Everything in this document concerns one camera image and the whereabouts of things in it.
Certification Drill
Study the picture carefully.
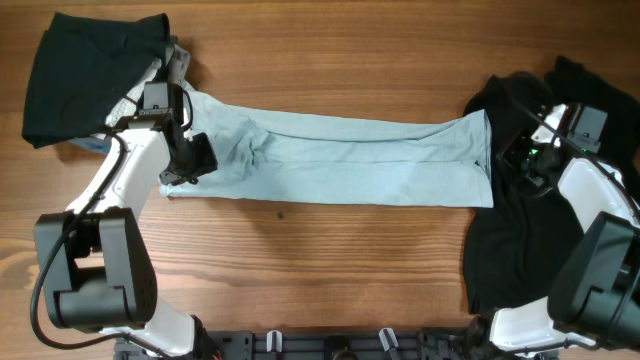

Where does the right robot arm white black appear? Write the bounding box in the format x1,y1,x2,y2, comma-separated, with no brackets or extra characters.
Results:
489,103,639,358

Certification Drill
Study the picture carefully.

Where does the folded black garment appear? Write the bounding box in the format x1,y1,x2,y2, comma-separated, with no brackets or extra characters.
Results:
22,13,170,148

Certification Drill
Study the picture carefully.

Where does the white clip right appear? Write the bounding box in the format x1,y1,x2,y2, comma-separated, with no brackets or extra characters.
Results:
378,327,399,352

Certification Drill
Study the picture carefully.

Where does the white clip left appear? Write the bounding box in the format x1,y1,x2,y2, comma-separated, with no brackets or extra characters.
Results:
266,330,283,353

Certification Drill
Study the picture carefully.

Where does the folded blue garment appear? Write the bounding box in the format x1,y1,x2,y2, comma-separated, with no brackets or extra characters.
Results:
71,136,111,155

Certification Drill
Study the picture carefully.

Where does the white clip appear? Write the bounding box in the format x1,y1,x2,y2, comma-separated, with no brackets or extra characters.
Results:
266,330,283,353
378,327,399,352

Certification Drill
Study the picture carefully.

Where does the folded grey garment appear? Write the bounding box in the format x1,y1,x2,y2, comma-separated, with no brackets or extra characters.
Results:
167,44,191,85

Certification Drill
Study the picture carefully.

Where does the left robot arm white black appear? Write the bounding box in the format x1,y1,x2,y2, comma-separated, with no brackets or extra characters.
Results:
29,82,224,359

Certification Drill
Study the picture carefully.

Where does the black garment on right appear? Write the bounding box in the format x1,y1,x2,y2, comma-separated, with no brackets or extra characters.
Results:
463,55,639,315

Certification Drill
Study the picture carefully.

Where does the light blue polo shirt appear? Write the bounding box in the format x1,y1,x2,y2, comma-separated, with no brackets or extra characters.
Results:
158,82,495,209

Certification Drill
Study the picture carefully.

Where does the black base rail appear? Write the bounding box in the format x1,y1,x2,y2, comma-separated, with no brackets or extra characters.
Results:
113,327,559,360

